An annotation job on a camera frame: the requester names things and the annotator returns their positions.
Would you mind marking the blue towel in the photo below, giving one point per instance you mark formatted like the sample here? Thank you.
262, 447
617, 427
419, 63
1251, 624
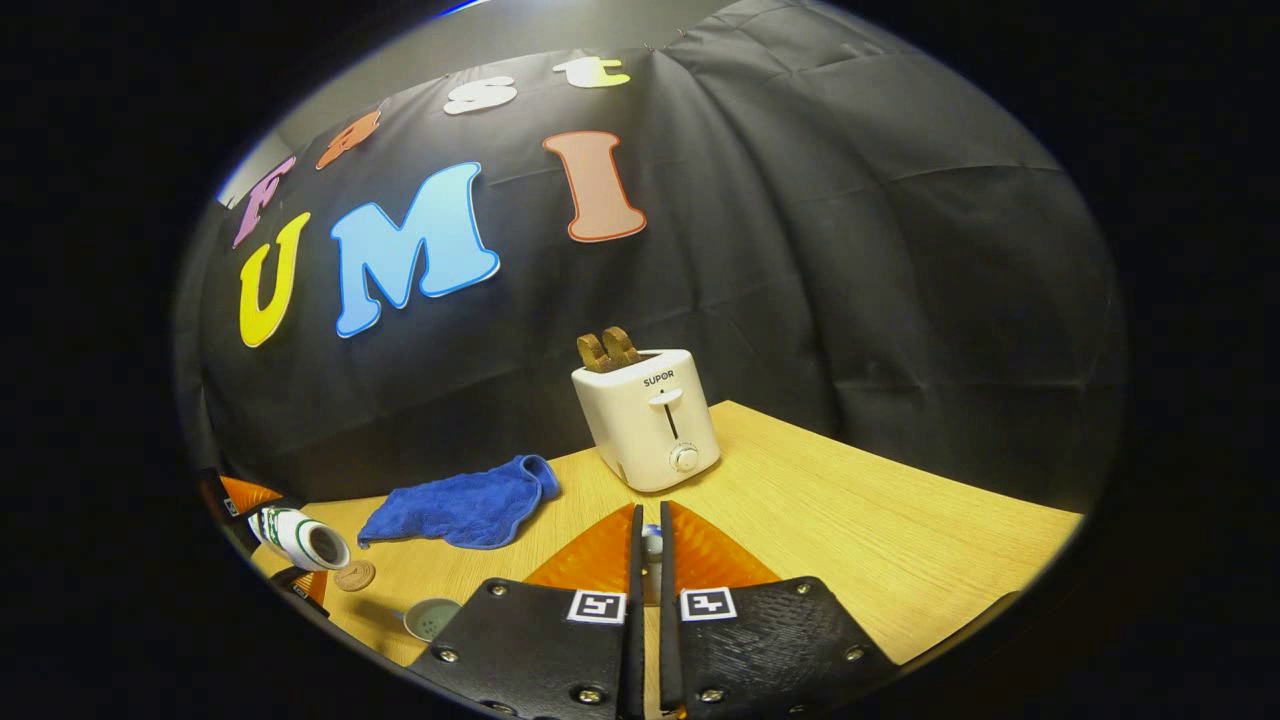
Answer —
460, 505

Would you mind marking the white green-label water bottle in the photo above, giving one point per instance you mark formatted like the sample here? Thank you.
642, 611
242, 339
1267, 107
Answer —
295, 535

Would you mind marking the white toaster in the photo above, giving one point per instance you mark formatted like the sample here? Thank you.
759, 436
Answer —
640, 430

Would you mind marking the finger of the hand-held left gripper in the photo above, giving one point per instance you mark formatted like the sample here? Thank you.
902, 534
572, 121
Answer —
250, 493
305, 588

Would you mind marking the black backdrop cloth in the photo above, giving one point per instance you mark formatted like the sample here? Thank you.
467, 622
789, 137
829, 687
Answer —
850, 250

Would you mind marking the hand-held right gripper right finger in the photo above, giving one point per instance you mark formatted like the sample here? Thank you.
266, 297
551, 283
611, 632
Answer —
668, 600

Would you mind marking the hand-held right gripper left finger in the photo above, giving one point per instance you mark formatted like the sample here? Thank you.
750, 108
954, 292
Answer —
636, 600

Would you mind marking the round cork coaster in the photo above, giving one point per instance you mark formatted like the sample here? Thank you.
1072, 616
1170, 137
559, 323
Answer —
354, 576

